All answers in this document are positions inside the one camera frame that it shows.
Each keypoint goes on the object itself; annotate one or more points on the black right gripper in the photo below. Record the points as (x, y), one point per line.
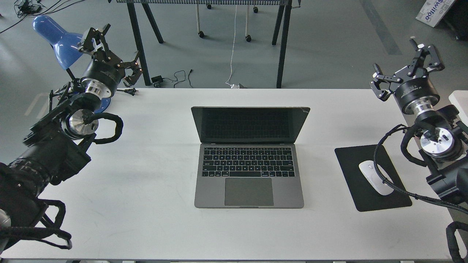
(411, 86)

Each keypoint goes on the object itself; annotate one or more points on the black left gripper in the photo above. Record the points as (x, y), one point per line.
(106, 70)

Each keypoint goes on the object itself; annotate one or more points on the grey laptop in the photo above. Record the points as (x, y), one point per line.
(248, 158)

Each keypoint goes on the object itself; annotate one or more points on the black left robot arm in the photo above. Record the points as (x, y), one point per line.
(58, 144)

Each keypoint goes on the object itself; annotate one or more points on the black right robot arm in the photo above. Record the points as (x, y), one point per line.
(436, 140)

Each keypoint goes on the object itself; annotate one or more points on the blue desk lamp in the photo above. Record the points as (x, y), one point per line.
(65, 46)

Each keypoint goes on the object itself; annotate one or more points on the white side table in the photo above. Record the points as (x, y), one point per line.
(459, 98)

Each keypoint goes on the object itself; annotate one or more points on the white cardboard box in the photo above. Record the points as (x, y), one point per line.
(433, 11)

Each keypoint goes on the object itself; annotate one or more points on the white rolling cart legs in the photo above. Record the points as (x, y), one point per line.
(221, 22)

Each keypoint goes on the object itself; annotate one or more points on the white computer mouse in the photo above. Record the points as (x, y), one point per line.
(369, 171)

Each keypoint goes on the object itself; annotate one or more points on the black mouse pad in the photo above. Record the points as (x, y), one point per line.
(367, 189)

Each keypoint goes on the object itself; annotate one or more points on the black power adapter with cable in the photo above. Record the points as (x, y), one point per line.
(158, 80)

